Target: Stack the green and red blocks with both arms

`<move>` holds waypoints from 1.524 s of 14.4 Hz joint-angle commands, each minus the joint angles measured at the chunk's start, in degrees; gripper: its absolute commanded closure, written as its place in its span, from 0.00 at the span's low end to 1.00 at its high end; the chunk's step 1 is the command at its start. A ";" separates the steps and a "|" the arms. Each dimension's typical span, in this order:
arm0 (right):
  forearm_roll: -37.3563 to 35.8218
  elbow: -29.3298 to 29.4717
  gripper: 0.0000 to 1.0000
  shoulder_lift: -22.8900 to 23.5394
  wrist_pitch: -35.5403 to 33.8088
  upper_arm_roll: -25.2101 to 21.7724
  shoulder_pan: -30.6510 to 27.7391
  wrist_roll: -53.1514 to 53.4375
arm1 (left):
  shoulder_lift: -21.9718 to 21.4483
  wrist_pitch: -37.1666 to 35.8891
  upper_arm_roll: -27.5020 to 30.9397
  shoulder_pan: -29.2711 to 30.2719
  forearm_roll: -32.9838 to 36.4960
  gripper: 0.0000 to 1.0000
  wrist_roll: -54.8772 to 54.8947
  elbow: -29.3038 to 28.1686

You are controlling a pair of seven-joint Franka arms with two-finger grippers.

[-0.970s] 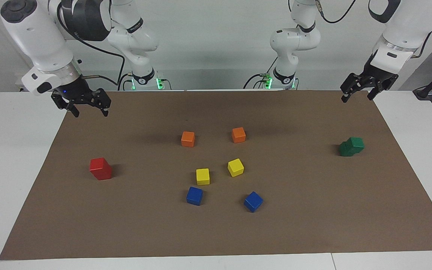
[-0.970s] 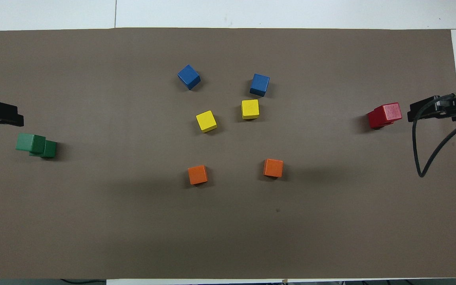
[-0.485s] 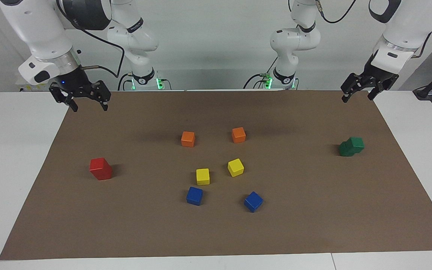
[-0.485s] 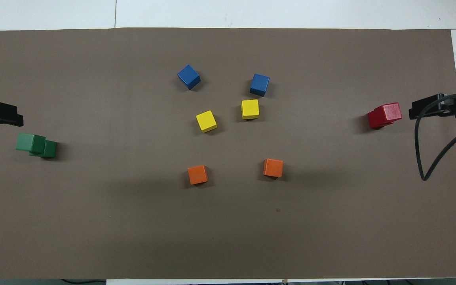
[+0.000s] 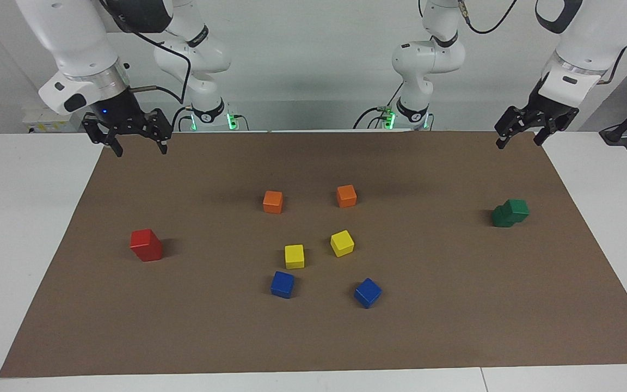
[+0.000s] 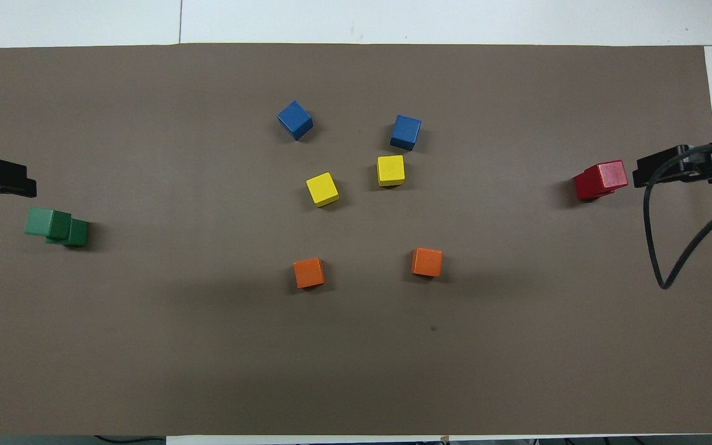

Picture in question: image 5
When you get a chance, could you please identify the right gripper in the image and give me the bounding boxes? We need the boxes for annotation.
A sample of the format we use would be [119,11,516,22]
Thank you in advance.
[83,88,173,158]

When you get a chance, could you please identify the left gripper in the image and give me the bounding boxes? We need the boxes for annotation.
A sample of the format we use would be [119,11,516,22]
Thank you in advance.
[495,78,580,150]

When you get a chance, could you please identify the green block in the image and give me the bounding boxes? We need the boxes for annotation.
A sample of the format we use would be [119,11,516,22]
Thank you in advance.
[491,205,515,229]
[503,199,530,224]

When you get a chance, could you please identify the white box with yellow labels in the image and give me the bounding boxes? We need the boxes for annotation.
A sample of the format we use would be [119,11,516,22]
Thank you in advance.
[22,106,89,134]

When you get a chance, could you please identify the red block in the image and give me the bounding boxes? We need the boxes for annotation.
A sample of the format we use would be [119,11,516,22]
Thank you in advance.
[137,238,164,263]
[130,228,156,252]

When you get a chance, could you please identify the orange block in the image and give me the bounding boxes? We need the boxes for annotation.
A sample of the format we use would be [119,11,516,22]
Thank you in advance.
[336,185,358,209]
[262,190,284,215]

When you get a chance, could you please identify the yellow block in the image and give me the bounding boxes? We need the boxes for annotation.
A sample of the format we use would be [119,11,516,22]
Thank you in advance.
[284,244,306,270]
[330,230,355,258]

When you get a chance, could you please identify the blue block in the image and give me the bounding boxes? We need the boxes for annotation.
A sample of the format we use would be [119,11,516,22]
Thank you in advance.
[354,278,383,309]
[270,271,296,299]

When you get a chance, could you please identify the black cable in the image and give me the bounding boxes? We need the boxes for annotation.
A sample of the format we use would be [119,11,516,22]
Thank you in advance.
[170,105,194,132]
[457,0,519,35]
[99,0,192,105]
[352,82,404,130]
[598,46,627,85]

